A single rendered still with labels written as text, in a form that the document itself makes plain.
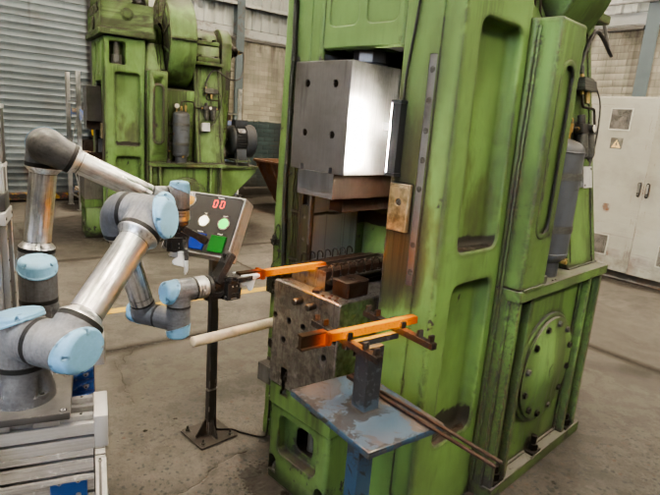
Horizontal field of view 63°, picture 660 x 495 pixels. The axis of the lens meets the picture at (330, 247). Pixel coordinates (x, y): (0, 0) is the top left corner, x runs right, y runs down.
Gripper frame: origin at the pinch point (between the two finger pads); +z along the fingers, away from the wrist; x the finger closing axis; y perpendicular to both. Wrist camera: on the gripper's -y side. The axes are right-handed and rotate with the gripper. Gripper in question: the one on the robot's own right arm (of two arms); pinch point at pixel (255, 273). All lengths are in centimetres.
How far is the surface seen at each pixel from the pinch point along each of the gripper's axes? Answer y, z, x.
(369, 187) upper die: -31, 48, 8
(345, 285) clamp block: 3.7, 27.7, 18.0
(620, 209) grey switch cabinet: 10, 567, -63
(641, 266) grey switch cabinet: 70, 564, -28
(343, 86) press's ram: -67, 27, 9
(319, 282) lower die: 6.1, 27.8, 4.3
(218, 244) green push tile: -0.8, 11.9, -42.8
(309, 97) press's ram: -63, 27, -8
